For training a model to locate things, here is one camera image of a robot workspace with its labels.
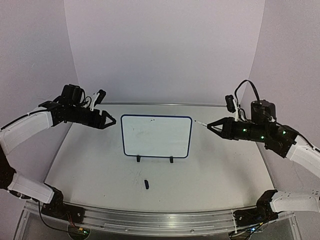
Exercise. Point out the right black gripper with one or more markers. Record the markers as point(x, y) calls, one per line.
point(224, 128)

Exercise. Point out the dark blue marker cap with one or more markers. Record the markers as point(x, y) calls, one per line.
point(146, 182)

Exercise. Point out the blue framed whiteboard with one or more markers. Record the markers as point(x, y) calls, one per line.
point(156, 136)

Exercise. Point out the left black whiteboard foot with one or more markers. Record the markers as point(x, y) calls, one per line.
point(138, 158)

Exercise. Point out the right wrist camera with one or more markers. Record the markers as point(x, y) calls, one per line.
point(232, 106)

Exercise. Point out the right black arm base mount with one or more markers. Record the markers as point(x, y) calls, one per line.
point(253, 216)

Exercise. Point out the white whiteboard marker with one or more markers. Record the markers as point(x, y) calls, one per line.
point(201, 123)

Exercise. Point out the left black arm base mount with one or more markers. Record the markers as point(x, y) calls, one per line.
point(59, 210)

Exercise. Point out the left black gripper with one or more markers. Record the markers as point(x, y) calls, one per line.
point(100, 123)

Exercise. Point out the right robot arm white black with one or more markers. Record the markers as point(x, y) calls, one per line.
point(281, 139)

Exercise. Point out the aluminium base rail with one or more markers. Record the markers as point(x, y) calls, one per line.
point(151, 224)

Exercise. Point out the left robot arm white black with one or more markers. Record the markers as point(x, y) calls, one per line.
point(44, 117)

